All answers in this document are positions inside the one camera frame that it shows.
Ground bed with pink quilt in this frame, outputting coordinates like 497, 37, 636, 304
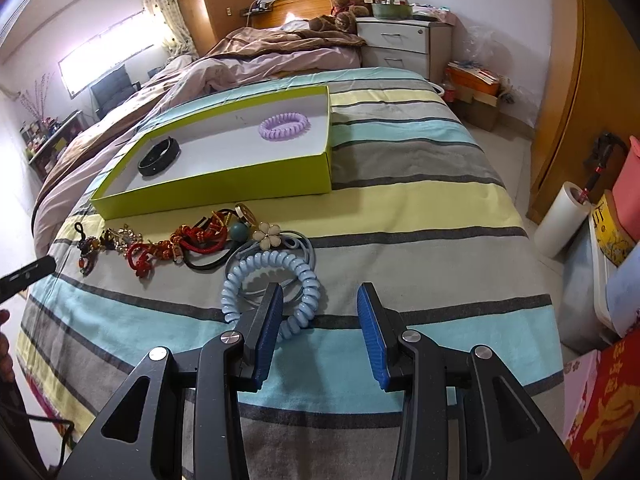
32, 26, 364, 257

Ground brown teddy bear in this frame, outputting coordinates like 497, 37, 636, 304
309, 0, 372, 35

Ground green shallow box tray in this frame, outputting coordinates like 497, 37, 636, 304
90, 84, 332, 220

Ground purple spiral hair tie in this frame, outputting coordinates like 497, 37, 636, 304
257, 110, 312, 143

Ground black smart band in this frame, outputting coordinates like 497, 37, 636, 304
138, 136, 180, 177

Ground grey flower hair tie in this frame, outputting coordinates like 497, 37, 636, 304
224, 220, 317, 306

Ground black office chair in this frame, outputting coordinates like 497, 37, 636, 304
90, 65, 141, 119

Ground gold rhinestone bracelet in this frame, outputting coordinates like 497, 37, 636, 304
113, 223, 146, 256

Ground black bead hair tie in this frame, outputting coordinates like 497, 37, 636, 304
180, 201, 260, 273

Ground wooden headboard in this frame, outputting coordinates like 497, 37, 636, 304
248, 0, 332, 28

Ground white nightstand drawers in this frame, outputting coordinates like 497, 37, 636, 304
357, 18, 454, 84

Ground white paper roll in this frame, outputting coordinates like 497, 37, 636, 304
534, 182, 592, 258

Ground left hand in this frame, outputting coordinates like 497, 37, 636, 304
0, 309, 15, 382

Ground orange book stack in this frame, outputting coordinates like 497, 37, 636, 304
445, 61, 501, 107

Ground red knot bracelet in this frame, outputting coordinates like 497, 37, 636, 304
124, 211, 231, 280

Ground pink plastic bin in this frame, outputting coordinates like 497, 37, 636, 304
613, 136, 640, 242

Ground light blue spiral hair tie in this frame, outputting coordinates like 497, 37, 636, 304
220, 250, 322, 343

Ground floral curtain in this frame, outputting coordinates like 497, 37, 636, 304
141, 0, 198, 60

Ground striped table cloth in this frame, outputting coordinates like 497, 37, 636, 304
16, 67, 564, 479

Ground wooden wardrobe right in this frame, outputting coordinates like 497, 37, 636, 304
526, 0, 639, 223

